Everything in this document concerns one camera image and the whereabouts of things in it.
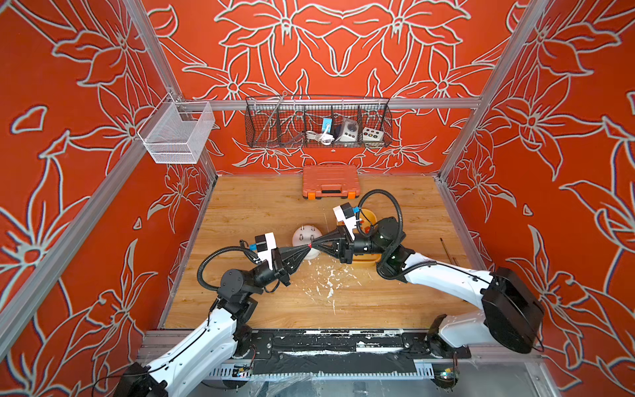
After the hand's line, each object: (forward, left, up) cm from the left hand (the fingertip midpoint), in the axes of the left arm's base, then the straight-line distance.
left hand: (308, 250), depth 63 cm
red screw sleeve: (+1, -1, +1) cm, 2 cm away
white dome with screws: (+15, +3, -17) cm, 23 cm away
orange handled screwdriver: (+18, -52, -28) cm, 61 cm away
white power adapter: (+50, -12, +3) cm, 51 cm away
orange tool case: (+51, -6, -26) cm, 58 cm away
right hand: (-1, -1, +1) cm, 2 cm away
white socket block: (+51, -21, +1) cm, 55 cm away
